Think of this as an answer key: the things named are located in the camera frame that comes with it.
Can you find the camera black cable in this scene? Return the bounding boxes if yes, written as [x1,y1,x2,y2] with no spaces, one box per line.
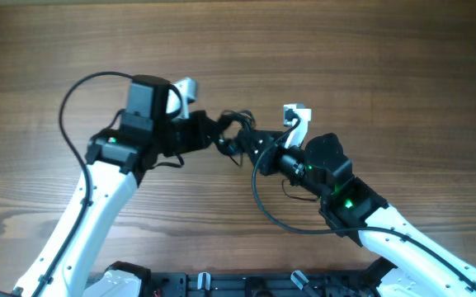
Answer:
[31,71,138,297]
[251,117,476,297]

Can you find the thin black USB cable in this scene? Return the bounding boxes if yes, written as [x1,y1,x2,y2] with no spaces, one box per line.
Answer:
[214,123,247,168]

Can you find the right camera black cable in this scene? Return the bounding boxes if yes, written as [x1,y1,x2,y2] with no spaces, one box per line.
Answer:
[251,117,476,297]

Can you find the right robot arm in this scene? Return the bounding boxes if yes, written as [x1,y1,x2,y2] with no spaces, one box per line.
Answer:
[218,130,476,296]

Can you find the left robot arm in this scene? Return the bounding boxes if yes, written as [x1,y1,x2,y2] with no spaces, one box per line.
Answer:
[9,75,216,296]

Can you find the left camera black cable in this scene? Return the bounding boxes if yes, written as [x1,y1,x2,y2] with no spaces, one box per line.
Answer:
[31,71,138,297]

